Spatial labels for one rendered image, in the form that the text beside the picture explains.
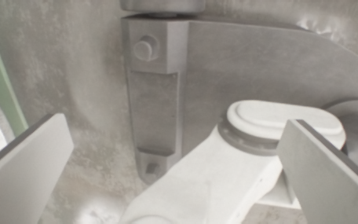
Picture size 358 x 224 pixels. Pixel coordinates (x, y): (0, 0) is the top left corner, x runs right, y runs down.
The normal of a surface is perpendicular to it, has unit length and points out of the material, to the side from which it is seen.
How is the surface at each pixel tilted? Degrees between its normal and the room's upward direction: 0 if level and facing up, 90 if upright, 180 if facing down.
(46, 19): 0
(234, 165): 90
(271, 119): 90
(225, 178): 90
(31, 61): 0
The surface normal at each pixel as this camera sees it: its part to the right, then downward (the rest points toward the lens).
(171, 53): 0.56, 0.44
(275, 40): -0.19, 0.50
